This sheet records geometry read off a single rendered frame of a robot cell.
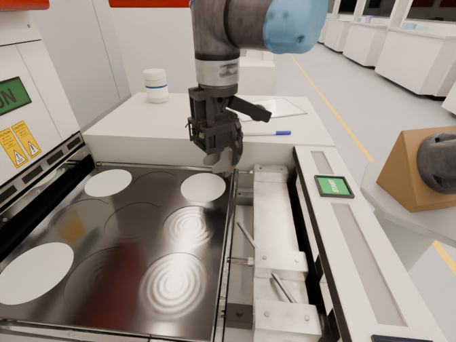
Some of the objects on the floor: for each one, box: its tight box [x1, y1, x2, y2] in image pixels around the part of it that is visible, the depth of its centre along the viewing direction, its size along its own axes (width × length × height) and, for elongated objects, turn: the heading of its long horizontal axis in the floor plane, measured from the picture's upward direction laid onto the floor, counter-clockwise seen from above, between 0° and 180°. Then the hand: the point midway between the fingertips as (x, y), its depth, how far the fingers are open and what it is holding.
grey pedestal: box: [360, 161, 456, 272], centre depth 86 cm, size 51×44×82 cm
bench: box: [324, 0, 364, 53], centre depth 727 cm, size 108×180×200 cm, turn 175°
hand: (227, 170), depth 53 cm, fingers closed
